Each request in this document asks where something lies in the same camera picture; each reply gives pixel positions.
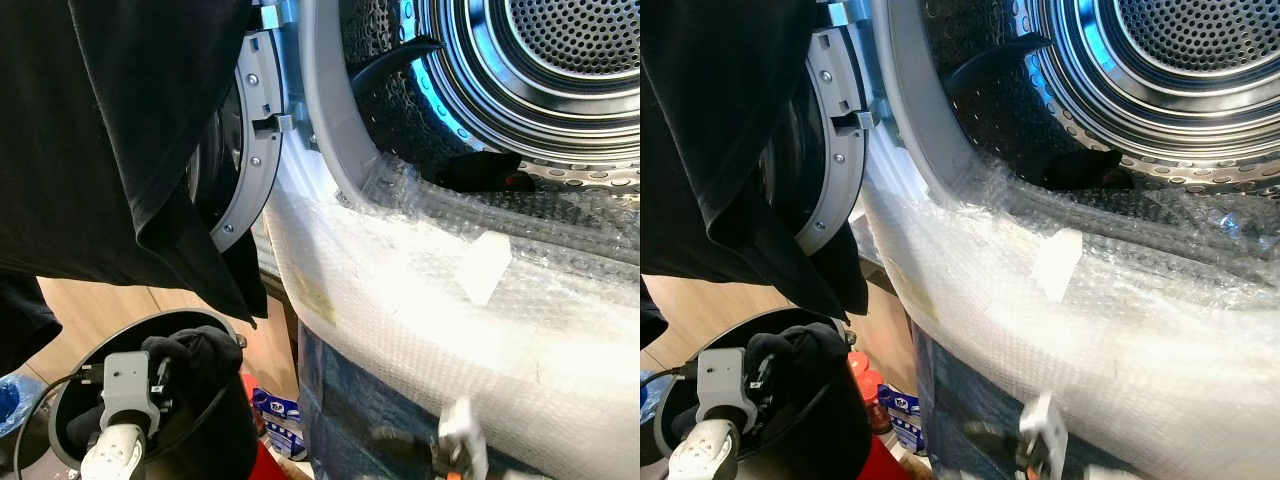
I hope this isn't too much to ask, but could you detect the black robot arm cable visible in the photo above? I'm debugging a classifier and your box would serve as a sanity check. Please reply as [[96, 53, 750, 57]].
[[640, 366, 703, 403], [12, 366, 105, 480]]

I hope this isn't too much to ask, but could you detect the grey washer door ring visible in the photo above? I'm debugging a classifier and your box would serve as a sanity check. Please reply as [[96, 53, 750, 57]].
[[760, 0, 873, 258], [188, 0, 293, 255]]

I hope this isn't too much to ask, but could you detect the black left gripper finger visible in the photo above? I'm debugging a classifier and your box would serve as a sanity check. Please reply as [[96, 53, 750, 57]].
[[172, 338, 243, 405], [142, 330, 213, 367], [746, 324, 819, 363], [774, 330, 851, 401]]

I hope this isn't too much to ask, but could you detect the white washing machine steel drum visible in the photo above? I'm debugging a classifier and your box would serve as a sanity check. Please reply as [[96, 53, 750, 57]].
[[262, 0, 641, 480], [858, 0, 1280, 480]]

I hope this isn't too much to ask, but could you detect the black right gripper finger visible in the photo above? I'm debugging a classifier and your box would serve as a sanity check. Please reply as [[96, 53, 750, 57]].
[[962, 418, 1013, 461], [368, 424, 433, 465]]

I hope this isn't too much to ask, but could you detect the blue protective film cover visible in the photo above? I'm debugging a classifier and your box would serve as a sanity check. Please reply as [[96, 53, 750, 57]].
[[910, 320, 1111, 480], [298, 320, 561, 480]]

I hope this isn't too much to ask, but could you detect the clear bubble wrap sheet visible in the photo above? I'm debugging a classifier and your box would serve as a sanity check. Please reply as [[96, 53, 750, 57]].
[[264, 152, 641, 480], [862, 150, 1280, 480]]

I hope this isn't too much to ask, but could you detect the small black garment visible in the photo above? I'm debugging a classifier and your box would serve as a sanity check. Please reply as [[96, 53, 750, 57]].
[[1040, 147, 1137, 192], [436, 150, 525, 193]]

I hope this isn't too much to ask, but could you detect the black round laundry basket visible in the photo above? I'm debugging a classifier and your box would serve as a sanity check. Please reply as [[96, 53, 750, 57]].
[[662, 306, 873, 480], [48, 308, 263, 480]]

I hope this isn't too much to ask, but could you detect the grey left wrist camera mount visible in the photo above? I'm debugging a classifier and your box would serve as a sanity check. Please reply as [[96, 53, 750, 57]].
[[696, 346, 759, 433], [98, 350, 164, 433]]

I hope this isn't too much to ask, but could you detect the black drum paddle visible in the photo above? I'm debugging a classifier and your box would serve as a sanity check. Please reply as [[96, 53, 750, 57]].
[[346, 34, 445, 103], [943, 32, 1053, 103]]

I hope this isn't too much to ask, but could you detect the blue plastic object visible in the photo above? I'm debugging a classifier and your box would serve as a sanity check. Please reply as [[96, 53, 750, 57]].
[[640, 370, 663, 425], [0, 372, 45, 437]]

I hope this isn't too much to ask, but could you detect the red plastic object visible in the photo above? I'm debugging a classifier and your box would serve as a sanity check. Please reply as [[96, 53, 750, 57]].
[[858, 434, 909, 480], [246, 438, 303, 480]]

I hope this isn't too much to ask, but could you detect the black hanging garment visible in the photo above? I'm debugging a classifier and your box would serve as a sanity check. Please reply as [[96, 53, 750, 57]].
[[640, 0, 871, 351], [0, 0, 271, 376]]

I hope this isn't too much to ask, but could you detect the blue and white package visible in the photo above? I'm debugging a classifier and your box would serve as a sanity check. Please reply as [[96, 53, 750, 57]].
[[252, 388, 309, 461], [878, 384, 927, 453]]

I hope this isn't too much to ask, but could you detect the white tape piece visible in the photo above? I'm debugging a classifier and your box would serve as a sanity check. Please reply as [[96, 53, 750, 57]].
[[1033, 227, 1085, 303], [458, 231, 514, 307]]

